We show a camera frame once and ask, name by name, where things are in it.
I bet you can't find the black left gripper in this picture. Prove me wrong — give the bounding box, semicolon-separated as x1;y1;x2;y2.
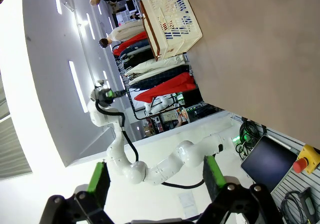
95;88;127;107

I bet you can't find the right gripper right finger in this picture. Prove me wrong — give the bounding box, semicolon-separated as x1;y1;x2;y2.
197;154;284;224

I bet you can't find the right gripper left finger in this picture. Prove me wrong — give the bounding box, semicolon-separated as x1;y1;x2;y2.
39;161;114;224

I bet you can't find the blue drink can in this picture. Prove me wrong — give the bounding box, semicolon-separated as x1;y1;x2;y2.
163;15;197;41
174;0;192;13

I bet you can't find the cream folding basket brown rim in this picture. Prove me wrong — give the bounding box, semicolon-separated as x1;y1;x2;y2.
139;0;204;62

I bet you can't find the black clothes rack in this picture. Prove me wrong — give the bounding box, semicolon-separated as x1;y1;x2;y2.
116;56;181;121

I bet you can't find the white humanoid figure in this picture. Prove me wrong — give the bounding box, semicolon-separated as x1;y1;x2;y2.
144;94;179;116

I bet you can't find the cream hanging garment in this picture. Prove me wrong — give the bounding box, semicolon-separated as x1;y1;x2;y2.
124;54;186;77

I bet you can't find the navy checked hanging garment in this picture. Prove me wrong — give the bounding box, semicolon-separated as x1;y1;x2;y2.
128;65;191;90

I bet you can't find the small red hanging garment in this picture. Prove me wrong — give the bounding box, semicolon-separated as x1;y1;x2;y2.
112;31;149;57

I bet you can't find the large red hanging garment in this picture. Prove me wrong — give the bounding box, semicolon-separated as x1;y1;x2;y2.
134;72;197;104

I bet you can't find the grey tablet computer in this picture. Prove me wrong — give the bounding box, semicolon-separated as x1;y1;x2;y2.
240;135;299;192

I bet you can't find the person in cream coat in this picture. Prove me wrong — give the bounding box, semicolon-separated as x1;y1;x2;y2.
98;20;146;49

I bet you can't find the black handheld enabling device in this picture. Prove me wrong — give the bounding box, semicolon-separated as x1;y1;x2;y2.
298;186;317;222

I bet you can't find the yellow emergency stop button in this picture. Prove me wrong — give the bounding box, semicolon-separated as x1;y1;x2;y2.
292;144;320;175

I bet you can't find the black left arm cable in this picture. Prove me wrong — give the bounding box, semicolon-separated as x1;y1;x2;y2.
94;101;206;190

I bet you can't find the black cable bundle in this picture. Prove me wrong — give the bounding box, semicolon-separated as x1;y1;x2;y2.
234;118;267;158

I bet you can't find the coiled black cable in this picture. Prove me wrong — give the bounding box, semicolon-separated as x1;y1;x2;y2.
279;189;305;224

